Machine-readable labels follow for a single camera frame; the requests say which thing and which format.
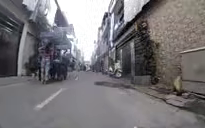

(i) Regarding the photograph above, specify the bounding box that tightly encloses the row of buildings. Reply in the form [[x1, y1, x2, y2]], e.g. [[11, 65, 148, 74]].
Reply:
[[90, 11, 113, 74]]

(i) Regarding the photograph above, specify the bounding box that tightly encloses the white scooter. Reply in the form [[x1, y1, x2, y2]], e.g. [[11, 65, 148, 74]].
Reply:
[[108, 61, 124, 79]]

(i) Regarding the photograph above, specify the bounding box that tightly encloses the grey asphalt road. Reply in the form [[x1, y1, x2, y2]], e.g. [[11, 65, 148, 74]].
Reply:
[[0, 70, 205, 128]]

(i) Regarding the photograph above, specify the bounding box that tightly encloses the group of people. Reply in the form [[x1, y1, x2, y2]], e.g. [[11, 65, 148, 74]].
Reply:
[[36, 43, 72, 84]]

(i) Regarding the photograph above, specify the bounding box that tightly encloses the brown stone faced building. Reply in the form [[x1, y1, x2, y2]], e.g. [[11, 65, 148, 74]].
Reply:
[[109, 0, 205, 98]]

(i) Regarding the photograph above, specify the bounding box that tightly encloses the grey pavement strip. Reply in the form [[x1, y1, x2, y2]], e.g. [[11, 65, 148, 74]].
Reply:
[[93, 74, 205, 118]]

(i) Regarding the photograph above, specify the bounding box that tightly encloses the grey building with dark shutter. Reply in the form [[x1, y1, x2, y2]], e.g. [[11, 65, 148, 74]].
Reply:
[[0, 0, 59, 79]]

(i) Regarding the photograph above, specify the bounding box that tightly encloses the climbing plant on wall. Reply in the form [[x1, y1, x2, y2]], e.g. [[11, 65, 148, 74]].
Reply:
[[133, 20, 161, 86]]

